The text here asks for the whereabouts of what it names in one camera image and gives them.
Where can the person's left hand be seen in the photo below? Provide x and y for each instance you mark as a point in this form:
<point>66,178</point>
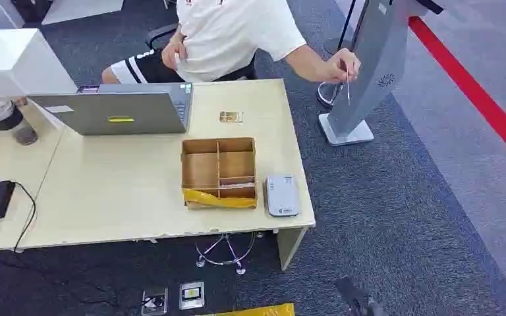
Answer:
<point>338,67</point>

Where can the person's right hand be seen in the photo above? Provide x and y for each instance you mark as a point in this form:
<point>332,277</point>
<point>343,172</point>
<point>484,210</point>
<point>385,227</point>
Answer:
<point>171,54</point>

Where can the thin white card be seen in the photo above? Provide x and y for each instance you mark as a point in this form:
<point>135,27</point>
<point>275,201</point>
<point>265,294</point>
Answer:
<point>348,89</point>

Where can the black office chair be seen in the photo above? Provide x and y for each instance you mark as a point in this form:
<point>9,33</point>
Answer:
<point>159,34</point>

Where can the grey kiosk stand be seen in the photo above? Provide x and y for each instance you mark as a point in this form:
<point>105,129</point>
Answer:
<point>366,65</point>

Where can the black pole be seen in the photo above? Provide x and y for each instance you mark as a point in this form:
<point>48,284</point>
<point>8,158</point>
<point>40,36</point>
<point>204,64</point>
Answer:
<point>347,22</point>

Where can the person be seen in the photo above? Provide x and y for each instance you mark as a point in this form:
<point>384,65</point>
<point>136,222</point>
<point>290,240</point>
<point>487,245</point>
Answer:
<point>227,35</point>

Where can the grey laptop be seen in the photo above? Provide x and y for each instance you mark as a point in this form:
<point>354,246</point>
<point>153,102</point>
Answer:
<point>117,113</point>

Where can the white floor panel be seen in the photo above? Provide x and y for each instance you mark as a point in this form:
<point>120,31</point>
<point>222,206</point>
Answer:
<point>83,9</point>

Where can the wooden divided card box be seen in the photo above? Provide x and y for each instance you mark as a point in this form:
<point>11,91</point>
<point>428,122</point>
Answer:
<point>200,170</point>

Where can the grey card reader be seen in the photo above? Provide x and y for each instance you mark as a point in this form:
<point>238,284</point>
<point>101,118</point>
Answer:
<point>282,196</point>

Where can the white card stack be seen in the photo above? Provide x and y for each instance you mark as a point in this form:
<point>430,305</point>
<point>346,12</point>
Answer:
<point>237,185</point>

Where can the white cabinet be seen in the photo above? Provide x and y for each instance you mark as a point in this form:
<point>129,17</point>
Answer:
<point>17,65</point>

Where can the dark cup with clear lid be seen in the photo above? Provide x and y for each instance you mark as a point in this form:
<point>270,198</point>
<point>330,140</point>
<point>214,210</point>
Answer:
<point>6,120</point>

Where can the pale desk leg panel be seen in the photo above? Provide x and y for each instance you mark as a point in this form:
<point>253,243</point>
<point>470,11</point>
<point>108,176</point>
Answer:
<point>290,246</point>

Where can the black robot foot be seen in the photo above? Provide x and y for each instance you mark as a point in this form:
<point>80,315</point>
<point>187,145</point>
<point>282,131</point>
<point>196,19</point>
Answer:
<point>357,298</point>

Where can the steel floor socket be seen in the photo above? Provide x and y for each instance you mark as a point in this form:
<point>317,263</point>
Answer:
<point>154,302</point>
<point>192,295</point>

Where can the yellow sheet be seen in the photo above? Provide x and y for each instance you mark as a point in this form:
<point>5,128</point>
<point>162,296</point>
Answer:
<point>257,311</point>

